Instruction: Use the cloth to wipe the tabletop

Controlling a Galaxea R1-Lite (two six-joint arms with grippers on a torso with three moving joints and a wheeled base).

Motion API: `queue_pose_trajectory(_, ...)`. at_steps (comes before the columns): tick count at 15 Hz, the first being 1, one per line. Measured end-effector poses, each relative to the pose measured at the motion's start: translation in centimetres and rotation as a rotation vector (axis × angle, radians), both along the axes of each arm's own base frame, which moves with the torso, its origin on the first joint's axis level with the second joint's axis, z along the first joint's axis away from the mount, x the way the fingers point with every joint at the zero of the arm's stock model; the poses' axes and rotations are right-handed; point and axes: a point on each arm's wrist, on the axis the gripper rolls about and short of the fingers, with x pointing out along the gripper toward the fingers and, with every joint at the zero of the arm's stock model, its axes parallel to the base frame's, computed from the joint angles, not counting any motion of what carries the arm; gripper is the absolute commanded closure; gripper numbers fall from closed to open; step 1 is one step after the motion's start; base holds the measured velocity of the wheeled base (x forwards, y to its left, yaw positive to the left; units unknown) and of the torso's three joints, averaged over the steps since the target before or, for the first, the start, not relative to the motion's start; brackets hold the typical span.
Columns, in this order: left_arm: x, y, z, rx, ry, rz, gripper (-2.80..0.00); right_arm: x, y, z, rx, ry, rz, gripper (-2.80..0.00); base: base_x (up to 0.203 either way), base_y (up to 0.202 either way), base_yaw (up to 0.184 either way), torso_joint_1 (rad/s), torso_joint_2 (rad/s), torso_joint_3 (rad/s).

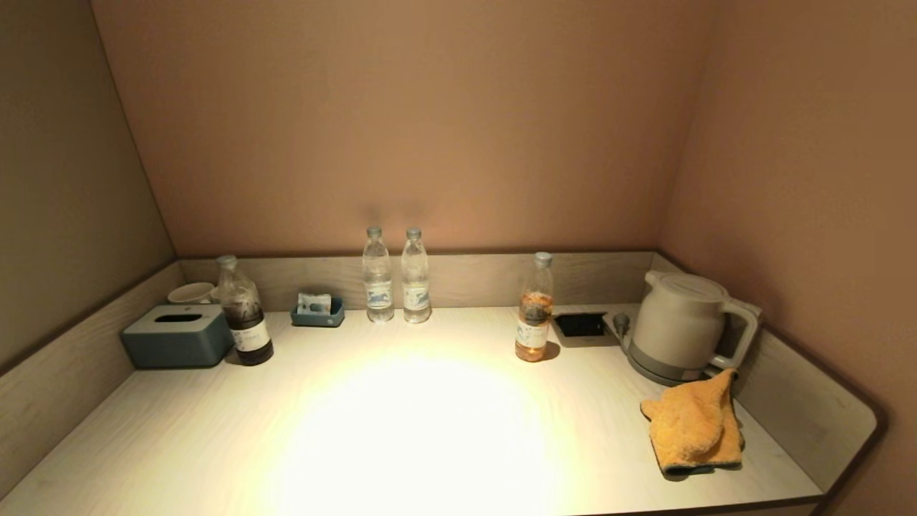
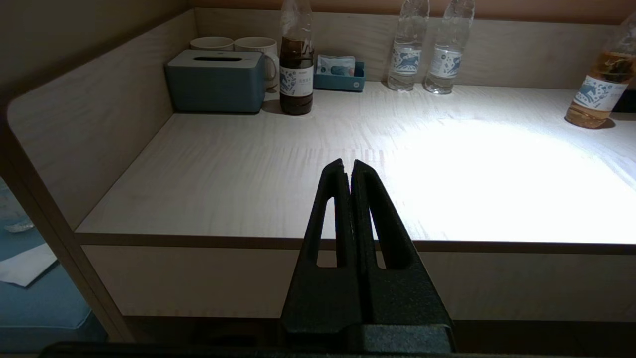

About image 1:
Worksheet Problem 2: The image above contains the orange microfiber cloth grey edge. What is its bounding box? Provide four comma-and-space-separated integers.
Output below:
640, 368, 746, 475

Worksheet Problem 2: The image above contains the clear water bottle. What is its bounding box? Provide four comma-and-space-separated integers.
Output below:
400, 227, 432, 324
362, 226, 395, 323

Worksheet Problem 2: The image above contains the orange tea plastic bottle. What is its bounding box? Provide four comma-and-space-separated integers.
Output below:
515, 252, 554, 363

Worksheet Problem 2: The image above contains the black recessed power socket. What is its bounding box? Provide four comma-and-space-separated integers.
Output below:
552, 311, 615, 347

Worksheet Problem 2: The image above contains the small blue tray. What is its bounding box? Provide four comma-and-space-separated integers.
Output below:
290, 297, 345, 328

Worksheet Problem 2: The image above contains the dark drink plastic bottle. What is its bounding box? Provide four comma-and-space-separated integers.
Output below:
216, 254, 274, 366

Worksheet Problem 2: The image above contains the white electric kettle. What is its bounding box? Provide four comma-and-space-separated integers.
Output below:
630, 270, 762, 381

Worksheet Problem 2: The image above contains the grey kettle base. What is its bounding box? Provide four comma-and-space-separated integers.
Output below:
628, 343, 731, 388

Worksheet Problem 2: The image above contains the white ceramic cup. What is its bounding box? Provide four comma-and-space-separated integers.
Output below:
167, 282, 217, 305

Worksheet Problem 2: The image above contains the grey-blue tissue box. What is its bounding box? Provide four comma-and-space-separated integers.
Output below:
120, 304, 234, 369

